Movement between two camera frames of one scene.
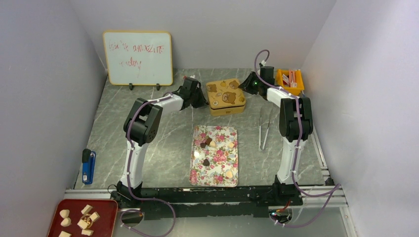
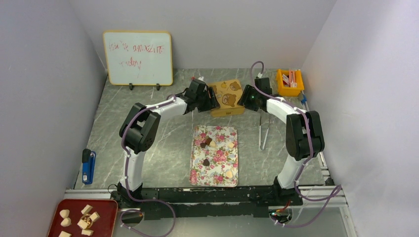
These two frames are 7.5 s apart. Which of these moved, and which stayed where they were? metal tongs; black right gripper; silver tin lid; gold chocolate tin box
Moved: black right gripper
Stayed: silver tin lid; metal tongs; gold chocolate tin box
